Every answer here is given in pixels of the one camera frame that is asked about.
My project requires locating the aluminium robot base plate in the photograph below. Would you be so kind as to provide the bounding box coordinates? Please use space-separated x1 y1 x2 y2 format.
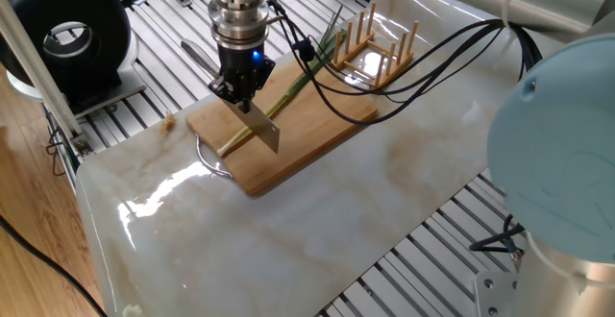
475 273 512 317

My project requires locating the wooden slotted rack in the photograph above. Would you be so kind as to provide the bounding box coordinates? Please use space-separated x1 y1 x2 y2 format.
331 0 423 93

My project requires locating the green garlic stalk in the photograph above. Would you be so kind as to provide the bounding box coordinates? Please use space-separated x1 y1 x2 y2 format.
217 8 345 157

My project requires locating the steel kitchen knife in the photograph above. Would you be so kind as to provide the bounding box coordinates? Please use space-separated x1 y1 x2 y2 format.
180 40 283 156

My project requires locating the black round fan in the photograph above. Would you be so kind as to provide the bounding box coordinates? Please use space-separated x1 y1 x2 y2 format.
0 0 147 118

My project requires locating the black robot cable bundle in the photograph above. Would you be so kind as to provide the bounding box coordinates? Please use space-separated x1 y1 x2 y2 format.
264 0 549 97

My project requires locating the aluminium frame post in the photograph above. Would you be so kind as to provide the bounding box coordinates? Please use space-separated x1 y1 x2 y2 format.
0 0 94 157

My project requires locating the bamboo cutting board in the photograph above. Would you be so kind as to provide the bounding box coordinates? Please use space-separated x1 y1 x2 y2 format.
184 64 379 198

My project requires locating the black floor cable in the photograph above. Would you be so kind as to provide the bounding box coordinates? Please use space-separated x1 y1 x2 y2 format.
0 209 109 317

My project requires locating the white marble pattern mat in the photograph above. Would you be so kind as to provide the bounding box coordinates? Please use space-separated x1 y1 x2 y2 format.
75 0 578 317

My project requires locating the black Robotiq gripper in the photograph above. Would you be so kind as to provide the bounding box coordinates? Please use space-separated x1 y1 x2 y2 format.
209 33 278 116

